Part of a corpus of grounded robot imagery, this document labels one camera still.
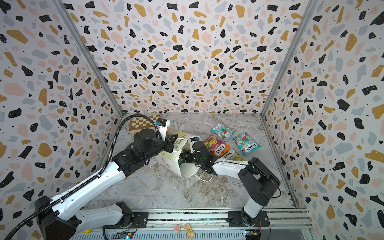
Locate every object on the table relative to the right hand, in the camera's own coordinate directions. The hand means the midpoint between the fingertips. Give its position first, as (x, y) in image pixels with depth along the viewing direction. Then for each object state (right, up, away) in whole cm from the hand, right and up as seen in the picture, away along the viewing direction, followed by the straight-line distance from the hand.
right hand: (177, 152), depth 83 cm
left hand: (+2, +12, -14) cm, 18 cm away
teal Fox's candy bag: (+29, +11, +24) cm, 40 cm away
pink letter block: (+2, -34, -12) cm, 36 cm away
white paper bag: (+5, +7, -9) cm, 12 cm away
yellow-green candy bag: (+34, -3, +12) cm, 36 cm away
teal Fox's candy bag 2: (+44, +2, +17) cm, 47 cm away
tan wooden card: (+8, -35, -13) cm, 38 cm away
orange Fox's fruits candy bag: (+23, +1, +17) cm, 29 cm away
